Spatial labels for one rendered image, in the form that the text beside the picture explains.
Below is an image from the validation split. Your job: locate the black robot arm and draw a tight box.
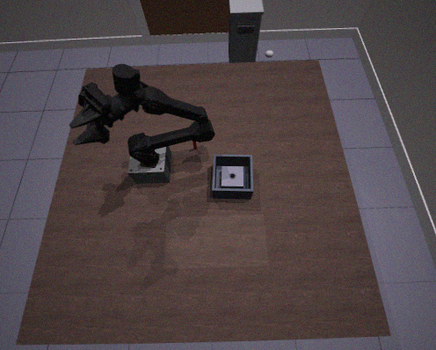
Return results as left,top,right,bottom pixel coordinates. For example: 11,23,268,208
113,64,214,168

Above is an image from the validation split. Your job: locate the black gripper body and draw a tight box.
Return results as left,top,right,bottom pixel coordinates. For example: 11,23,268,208
86,88,127,144

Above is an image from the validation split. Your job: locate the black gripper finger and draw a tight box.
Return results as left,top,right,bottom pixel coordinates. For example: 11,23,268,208
73,124,104,145
69,97,104,128

